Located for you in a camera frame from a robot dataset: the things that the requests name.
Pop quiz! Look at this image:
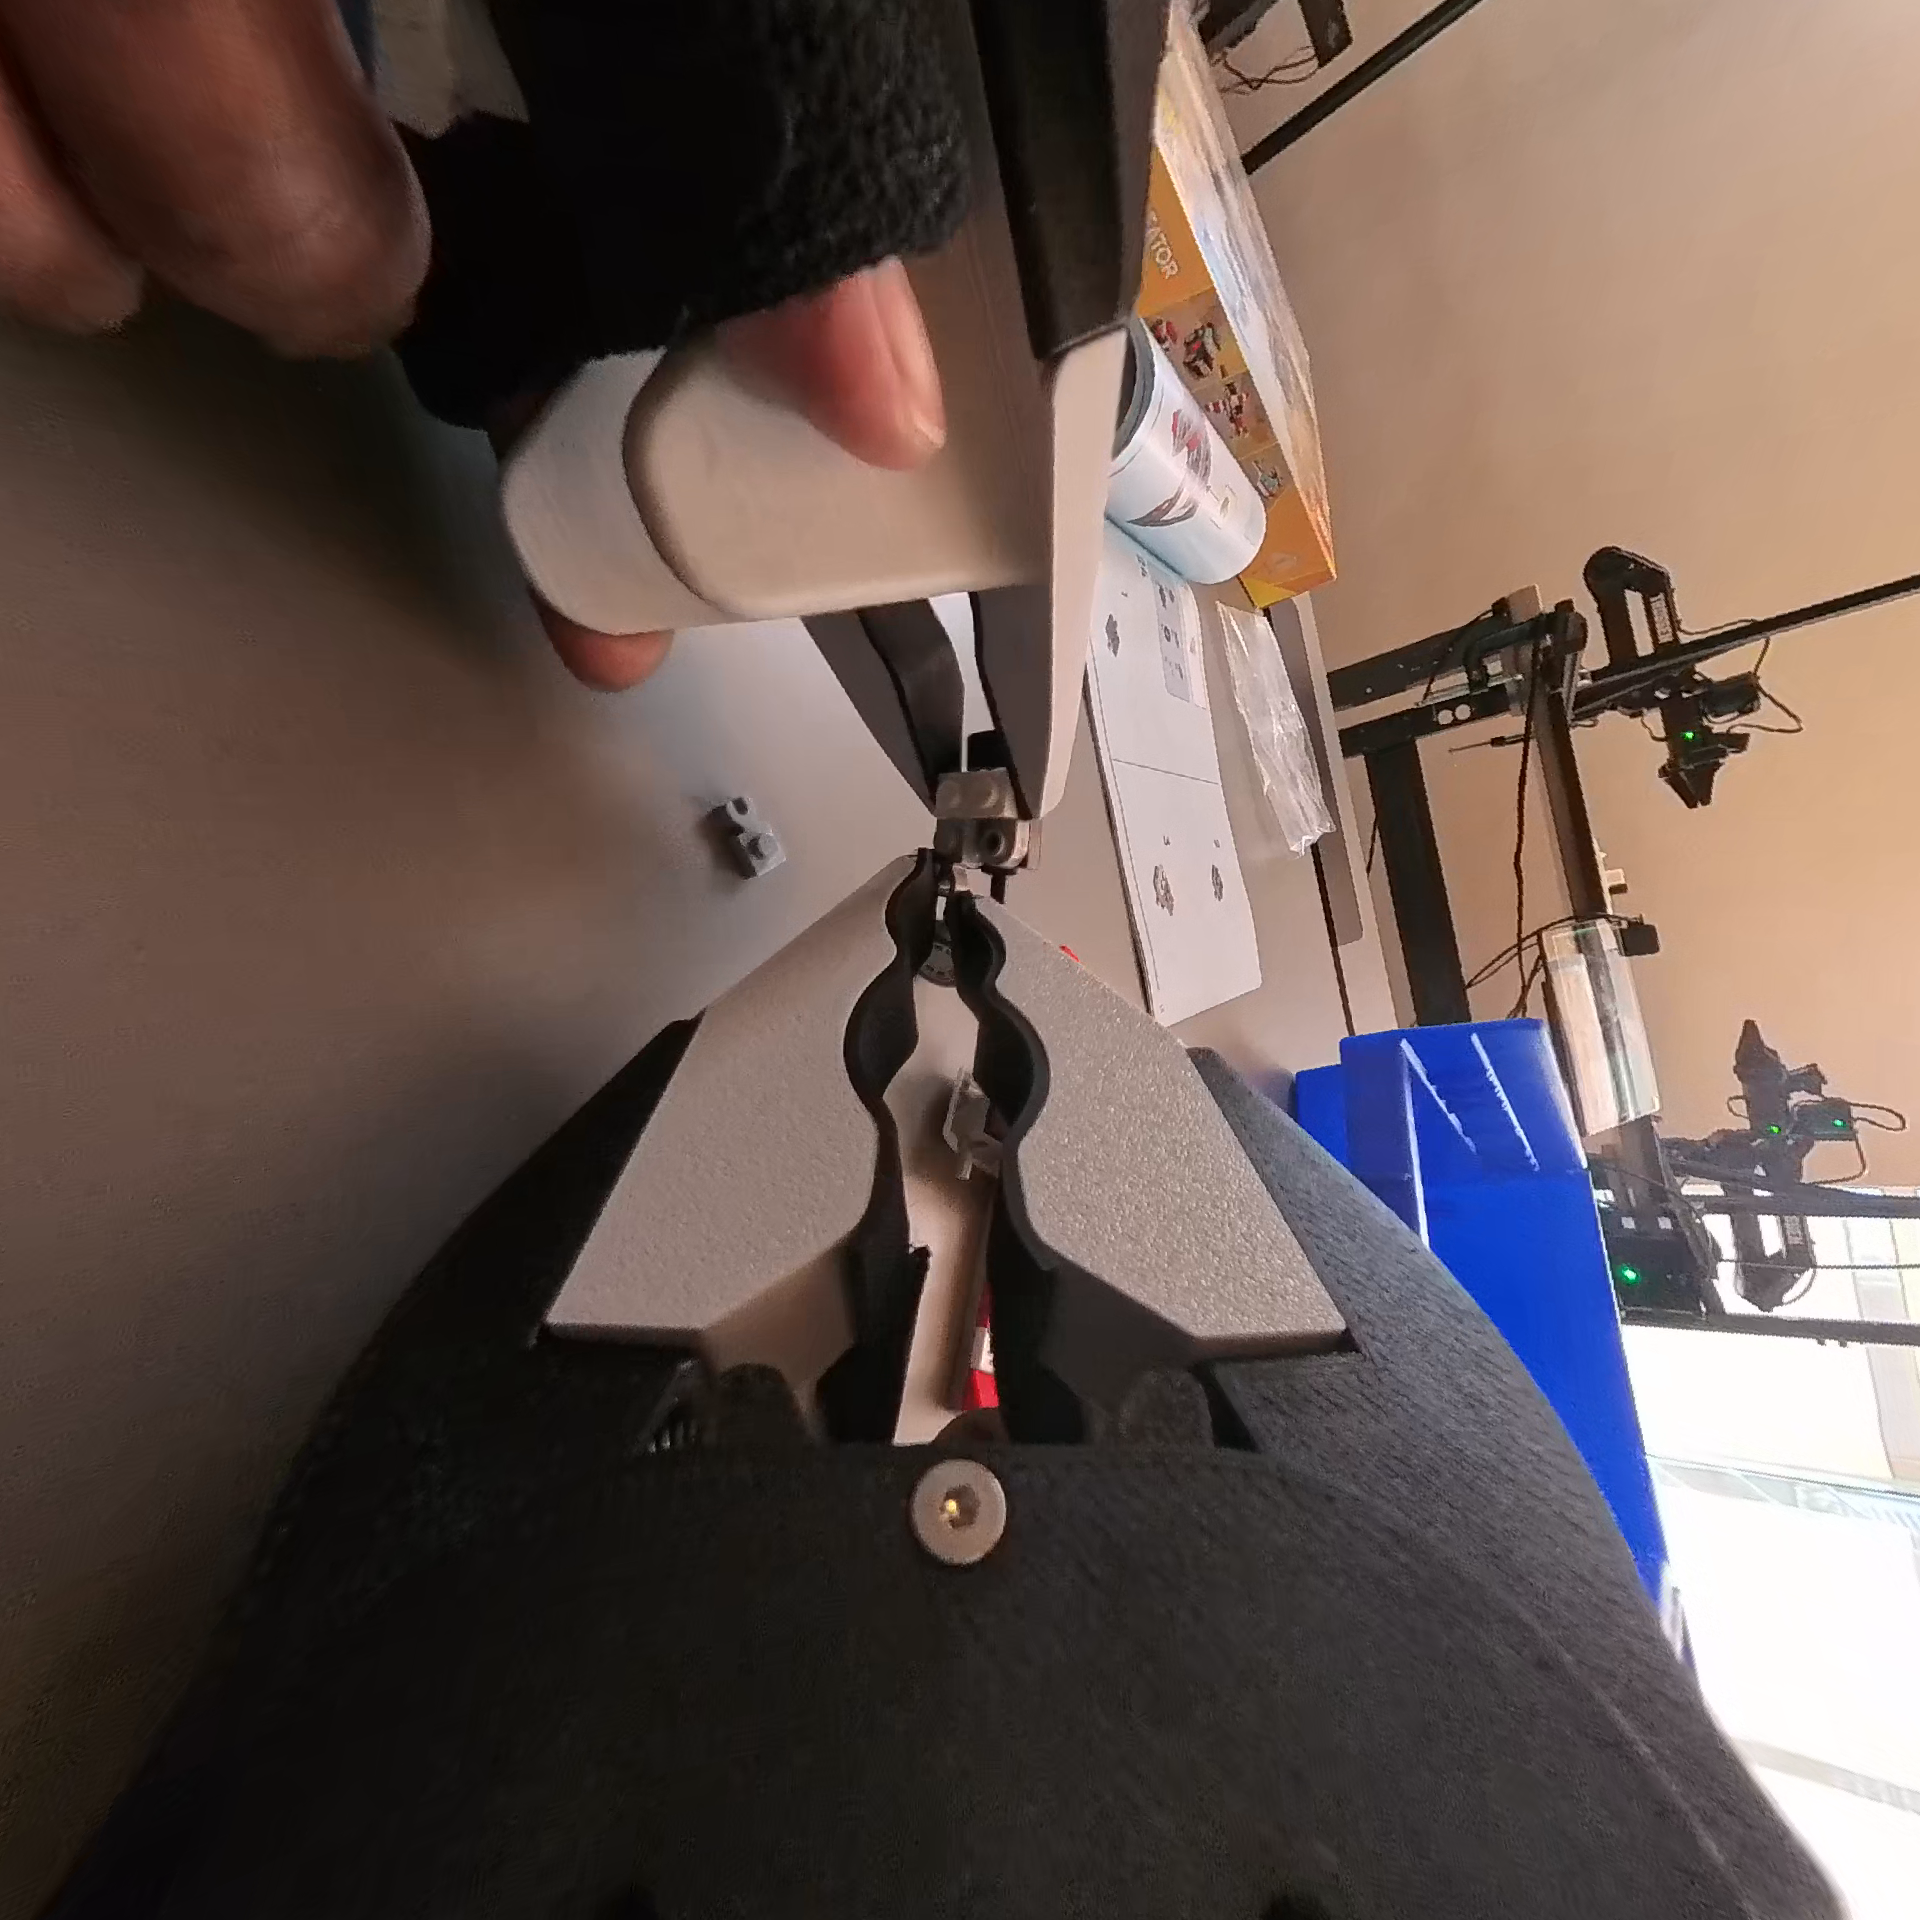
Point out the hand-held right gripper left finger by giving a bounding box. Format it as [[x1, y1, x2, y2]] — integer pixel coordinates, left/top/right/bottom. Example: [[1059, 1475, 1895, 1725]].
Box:
[[548, 858, 934, 1418]]

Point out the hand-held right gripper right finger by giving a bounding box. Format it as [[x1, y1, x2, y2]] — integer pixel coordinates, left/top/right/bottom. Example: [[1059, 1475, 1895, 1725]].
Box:
[[953, 893, 1353, 1407]]

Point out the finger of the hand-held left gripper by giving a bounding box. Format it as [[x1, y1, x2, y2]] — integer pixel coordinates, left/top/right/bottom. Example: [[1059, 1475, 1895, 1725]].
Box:
[[804, 602, 990, 812], [953, 180, 1133, 823]]

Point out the black wheel with grey axle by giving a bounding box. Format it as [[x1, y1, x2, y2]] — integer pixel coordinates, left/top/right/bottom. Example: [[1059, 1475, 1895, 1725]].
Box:
[[925, 768, 1029, 893]]

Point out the grey desk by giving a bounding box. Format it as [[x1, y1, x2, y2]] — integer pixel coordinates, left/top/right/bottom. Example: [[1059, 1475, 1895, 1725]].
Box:
[[0, 285, 1369, 1863]]

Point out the person's left hand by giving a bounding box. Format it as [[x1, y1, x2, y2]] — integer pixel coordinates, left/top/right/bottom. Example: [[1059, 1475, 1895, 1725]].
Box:
[[0, 0, 949, 691]]

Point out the white instruction booklet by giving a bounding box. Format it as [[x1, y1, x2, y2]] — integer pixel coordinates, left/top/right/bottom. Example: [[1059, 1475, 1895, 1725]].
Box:
[[1082, 315, 1275, 1031]]

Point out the orange toy brick cardboard box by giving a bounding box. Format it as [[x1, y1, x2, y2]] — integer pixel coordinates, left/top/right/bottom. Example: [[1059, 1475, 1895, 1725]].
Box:
[[1142, 0, 1342, 614]]

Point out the clear plastic bag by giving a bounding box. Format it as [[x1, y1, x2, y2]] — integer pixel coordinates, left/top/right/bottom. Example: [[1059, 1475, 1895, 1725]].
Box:
[[1216, 602, 1342, 865]]

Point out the blue plastic bin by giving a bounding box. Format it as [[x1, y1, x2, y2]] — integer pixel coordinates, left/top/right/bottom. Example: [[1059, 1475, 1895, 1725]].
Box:
[[1292, 1021, 1684, 1685]]

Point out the black camera stand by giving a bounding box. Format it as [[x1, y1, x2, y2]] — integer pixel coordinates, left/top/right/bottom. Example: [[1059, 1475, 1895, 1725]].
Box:
[[1338, 543, 1920, 1021]]

